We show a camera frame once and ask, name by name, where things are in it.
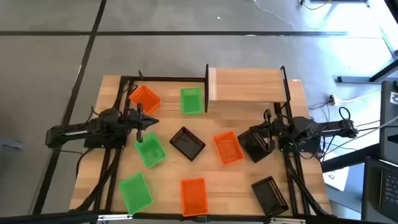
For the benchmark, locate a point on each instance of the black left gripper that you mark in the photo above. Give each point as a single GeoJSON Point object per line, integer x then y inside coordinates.
{"type": "Point", "coordinates": [136, 119]}

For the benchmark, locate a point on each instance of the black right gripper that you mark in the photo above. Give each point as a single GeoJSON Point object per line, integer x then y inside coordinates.
{"type": "Point", "coordinates": [271, 130]}

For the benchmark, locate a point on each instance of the black plastic basket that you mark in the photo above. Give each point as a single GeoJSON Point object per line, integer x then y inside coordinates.
{"type": "Point", "coordinates": [252, 147]}
{"type": "Point", "coordinates": [269, 196]}
{"type": "Point", "coordinates": [187, 143]}

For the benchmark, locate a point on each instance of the orange plastic basket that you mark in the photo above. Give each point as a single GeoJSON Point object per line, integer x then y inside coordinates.
{"type": "Point", "coordinates": [228, 148]}
{"type": "Point", "coordinates": [194, 196]}
{"type": "Point", "coordinates": [144, 99]}

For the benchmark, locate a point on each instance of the green plastic basket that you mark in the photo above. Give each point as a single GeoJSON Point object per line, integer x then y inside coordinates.
{"type": "Point", "coordinates": [191, 101]}
{"type": "Point", "coordinates": [136, 193]}
{"type": "Point", "coordinates": [150, 151]}

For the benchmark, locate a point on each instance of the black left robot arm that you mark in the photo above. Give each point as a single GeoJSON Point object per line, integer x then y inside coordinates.
{"type": "Point", "coordinates": [74, 132]}

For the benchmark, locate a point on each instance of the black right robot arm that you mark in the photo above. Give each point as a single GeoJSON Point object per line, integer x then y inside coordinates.
{"type": "Point", "coordinates": [329, 127]}

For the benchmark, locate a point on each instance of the white paper sheet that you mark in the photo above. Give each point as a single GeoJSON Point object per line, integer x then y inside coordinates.
{"type": "Point", "coordinates": [337, 180]}

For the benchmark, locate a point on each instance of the black metal desk leg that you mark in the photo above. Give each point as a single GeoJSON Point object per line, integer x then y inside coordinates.
{"type": "Point", "coordinates": [354, 79]}
{"type": "Point", "coordinates": [348, 160]}

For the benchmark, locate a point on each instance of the black computer case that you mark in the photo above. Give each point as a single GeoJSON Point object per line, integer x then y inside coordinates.
{"type": "Point", "coordinates": [388, 130]}

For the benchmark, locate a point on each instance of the grey object on floor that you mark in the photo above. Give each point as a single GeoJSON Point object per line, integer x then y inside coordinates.
{"type": "Point", "coordinates": [11, 144]}

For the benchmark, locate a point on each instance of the dark laptop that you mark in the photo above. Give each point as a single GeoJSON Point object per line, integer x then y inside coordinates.
{"type": "Point", "coordinates": [388, 186]}

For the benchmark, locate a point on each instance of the wooden shelf with black frame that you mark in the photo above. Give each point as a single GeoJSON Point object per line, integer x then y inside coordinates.
{"type": "Point", "coordinates": [248, 85]}

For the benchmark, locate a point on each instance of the black aluminium rig frame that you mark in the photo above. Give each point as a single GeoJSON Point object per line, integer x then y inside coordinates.
{"type": "Point", "coordinates": [171, 79]}

